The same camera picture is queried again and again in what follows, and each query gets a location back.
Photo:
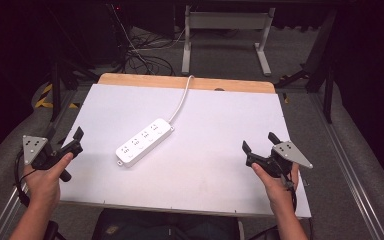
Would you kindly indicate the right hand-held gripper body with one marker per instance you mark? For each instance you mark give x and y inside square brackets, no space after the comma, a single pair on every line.
[288,151]

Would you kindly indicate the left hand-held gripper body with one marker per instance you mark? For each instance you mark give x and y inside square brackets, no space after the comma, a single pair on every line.
[33,148]

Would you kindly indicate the person's right hand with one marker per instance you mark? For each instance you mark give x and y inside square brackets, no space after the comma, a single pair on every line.
[280,190]

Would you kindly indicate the person's left hand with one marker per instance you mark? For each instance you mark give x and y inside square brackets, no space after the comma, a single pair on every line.
[43,186]

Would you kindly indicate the yellow black hazard tape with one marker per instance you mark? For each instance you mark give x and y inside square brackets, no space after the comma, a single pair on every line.
[45,100]

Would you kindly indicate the black metal stand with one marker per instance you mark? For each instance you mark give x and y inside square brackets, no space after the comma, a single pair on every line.
[328,90]
[56,90]

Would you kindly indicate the white board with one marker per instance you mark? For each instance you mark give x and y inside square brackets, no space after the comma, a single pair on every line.
[193,186]

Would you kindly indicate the white power strip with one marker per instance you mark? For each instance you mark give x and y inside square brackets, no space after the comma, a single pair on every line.
[145,141]

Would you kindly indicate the dark computer tower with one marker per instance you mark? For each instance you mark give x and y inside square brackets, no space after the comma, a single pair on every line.
[103,33]

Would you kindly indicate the aluminium floor rail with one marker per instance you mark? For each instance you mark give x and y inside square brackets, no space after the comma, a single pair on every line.
[6,213]
[346,166]

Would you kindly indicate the white metal desk frame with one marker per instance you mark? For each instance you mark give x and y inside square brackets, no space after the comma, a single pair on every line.
[226,21]

